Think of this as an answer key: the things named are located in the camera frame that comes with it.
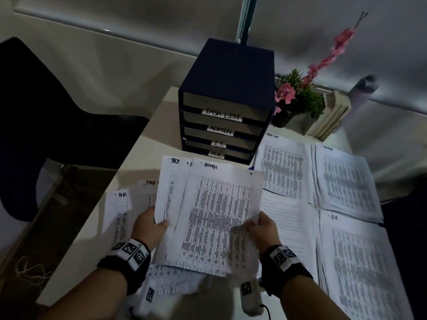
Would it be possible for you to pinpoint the black right wristband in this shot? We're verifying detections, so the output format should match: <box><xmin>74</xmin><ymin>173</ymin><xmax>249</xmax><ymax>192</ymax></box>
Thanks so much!
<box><xmin>259</xmin><ymin>244</ymin><xmax>314</xmax><ymax>299</ymax></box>

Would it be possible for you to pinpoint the navy blue drawer organizer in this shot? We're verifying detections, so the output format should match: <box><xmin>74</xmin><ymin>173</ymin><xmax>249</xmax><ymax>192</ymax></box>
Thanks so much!
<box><xmin>177</xmin><ymin>38</ymin><xmax>276</xmax><ymax>165</ymax></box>

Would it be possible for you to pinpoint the teal partition post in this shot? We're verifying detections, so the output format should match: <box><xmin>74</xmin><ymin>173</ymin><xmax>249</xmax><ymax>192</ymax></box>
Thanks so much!
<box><xmin>235</xmin><ymin>0</ymin><xmax>258</xmax><ymax>45</ymax></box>

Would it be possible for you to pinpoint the tall pink blossom branch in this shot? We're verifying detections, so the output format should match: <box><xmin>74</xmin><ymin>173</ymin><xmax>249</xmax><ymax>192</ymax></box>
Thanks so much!
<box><xmin>300</xmin><ymin>11</ymin><xmax>369</xmax><ymax>89</ymax></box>

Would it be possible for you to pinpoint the black chair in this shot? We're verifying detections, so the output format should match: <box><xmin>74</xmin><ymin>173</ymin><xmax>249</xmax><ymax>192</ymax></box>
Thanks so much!
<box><xmin>0</xmin><ymin>37</ymin><xmax>151</xmax><ymax>222</ymax></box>

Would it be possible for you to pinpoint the green artificial plant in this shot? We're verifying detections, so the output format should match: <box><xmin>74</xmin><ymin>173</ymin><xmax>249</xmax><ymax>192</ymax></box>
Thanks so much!
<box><xmin>273</xmin><ymin>68</ymin><xmax>326</xmax><ymax>119</ymax></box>

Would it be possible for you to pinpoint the printed document sheet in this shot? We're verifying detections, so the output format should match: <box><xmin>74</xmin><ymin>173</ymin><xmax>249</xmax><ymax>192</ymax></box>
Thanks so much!
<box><xmin>166</xmin><ymin>159</ymin><xmax>265</xmax><ymax>277</ymax></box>

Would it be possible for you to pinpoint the unsorted paper stack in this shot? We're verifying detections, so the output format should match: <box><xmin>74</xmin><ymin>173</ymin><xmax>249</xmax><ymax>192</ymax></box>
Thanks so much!
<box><xmin>100</xmin><ymin>156</ymin><xmax>265</xmax><ymax>307</ymax></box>

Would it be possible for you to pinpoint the grey metal frame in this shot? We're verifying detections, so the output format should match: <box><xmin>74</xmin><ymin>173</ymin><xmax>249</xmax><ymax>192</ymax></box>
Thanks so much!
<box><xmin>0</xmin><ymin>159</ymin><xmax>66</xmax><ymax>274</ymax></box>

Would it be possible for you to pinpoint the black wristband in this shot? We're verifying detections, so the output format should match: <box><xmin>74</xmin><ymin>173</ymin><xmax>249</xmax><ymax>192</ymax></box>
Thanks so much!
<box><xmin>259</xmin><ymin>244</ymin><xmax>314</xmax><ymax>299</ymax></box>
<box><xmin>97</xmin><ymin>238</ymin><xmax>152</xmax><ymax>296</ymax></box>

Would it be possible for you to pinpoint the black left wristband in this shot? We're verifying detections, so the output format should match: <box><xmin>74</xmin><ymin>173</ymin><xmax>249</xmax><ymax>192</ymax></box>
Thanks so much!
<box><xmin>97</xmin><ymin>238</ymin><xmax>152</xmax><ymax>296</ymax></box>

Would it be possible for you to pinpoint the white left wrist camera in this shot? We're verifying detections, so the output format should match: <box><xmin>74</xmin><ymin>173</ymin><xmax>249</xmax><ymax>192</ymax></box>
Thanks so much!
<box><xmin>138</xmin><ymin>285</ymin><xmax>157</xmax><ymax>305</ymax></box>

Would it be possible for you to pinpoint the person's left hand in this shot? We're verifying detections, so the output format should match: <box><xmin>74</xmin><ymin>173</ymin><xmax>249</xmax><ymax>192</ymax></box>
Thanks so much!
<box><xmin>130</xmin><ymin>207</ymin><xmax>170</xmax><ymax>252</ymax></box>

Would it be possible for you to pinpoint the person's left forearm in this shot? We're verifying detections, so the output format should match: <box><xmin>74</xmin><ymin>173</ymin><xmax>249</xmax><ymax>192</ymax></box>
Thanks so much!
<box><xmin>36</xmin><ymin>268</ymin><xmax>129</xmax><ymax>320</ymax></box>

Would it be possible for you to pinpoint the white cord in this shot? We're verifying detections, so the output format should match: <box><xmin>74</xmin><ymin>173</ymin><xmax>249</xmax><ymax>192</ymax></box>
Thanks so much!
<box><xmin>14</xmin><ymin>256</ymin><xmax>53</xmax><ymax>286</ymax></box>

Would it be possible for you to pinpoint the grey water bottle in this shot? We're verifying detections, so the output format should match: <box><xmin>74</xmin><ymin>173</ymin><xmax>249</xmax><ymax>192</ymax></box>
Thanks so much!
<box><xmin>345</xmin><ymin>75</ymin><xmax>379</xmax><ymax>112</ymax></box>

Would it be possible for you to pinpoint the person's right forearm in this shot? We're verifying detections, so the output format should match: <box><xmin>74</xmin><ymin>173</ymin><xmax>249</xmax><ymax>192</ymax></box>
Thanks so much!
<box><xmin>280</xmin><ymin>275</ymin><xmax>351</xmax><ymax>320</ymax></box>

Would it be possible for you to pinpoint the person's right hand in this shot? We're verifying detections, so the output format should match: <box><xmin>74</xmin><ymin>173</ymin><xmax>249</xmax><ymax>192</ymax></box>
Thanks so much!
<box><xmin>245</xmin><ymin>211</ymin><xmax>282</xmax><ymax>256</ymax></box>

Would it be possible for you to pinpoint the black plant pot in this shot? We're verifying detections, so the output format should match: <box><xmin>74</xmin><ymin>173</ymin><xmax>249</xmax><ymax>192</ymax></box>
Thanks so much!
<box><xmin>272</xmin><ymin>109</ymin><xmax>294</xmax><ymax>128</ymax></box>

